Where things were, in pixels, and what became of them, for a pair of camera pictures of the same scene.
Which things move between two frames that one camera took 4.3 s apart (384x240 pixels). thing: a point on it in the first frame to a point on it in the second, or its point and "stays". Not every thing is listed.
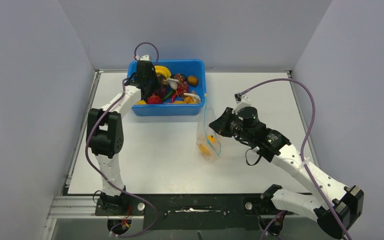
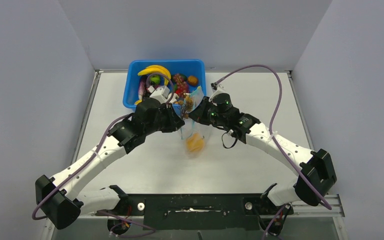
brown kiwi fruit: x=192 y=81 stays
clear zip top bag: x=208 y=145 to x=194 y=135
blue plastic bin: x=196 y=67 stays
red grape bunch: x=183 y=87 stays
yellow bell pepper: x=203 y=149 to x=195 y=143
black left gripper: x=154 y=74 to x=174 y=122
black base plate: x=192 y=212 stays
